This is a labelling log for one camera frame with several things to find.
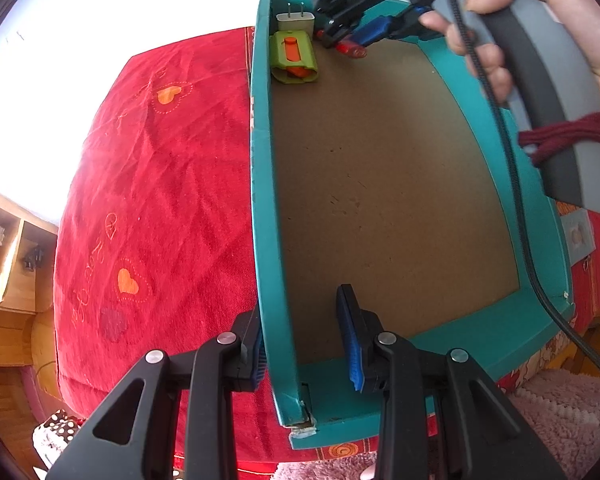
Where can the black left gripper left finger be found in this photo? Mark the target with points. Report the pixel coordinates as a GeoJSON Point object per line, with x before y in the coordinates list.
{"type": "Point", "coordinates": [132, 433]}

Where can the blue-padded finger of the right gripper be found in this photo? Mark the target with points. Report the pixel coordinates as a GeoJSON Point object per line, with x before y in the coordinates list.
{"type": "Point", "coordinates": [401, 26]}

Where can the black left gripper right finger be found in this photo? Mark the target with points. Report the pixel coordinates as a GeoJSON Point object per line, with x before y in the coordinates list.
{"type": "Point", "coordinates": [441, 416]}

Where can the white power adapter plug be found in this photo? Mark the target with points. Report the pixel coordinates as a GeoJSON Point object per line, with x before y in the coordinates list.
{"type": "Point", "coordinates": [296, 20]}

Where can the red lighter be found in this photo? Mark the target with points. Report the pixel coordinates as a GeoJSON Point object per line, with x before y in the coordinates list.
{"type": "Point", "coordinates": [341, 44]}

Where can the green orange utility knife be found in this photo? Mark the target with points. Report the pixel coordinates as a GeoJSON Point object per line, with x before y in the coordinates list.
{"type": "Point", "coordinates": [292, 58]}

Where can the teal cardboard box lid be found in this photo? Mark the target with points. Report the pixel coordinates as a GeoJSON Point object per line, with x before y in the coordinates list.
{"type": "Point", "coordinates": [386, 174]}

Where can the pink fluffy rug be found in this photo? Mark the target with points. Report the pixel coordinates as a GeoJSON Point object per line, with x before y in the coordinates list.
{"type": "Point", "coordinates": [564, 411]}

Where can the red bedspread with hearts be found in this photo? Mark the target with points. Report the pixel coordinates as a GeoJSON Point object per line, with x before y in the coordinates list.
{"type": "Point", "coordinates": [155, 247]}

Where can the polka dot fabric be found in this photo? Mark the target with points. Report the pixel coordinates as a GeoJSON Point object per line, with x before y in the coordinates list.
{"type": "Point", "coordinates": [50, 438]}

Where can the dark red yarn tie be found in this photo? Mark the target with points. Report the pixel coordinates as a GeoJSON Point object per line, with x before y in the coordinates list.
{"type": "Point", "coordinates": [543, 143]}

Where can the wooden bedside cabinet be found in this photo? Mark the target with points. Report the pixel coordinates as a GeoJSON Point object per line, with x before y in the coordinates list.
{"type": "Point", "coordinates": [23, 294]}

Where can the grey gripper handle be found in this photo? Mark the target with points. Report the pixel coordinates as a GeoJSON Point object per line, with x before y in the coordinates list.
{"type": "Point", "coordinates": [552, 84]}

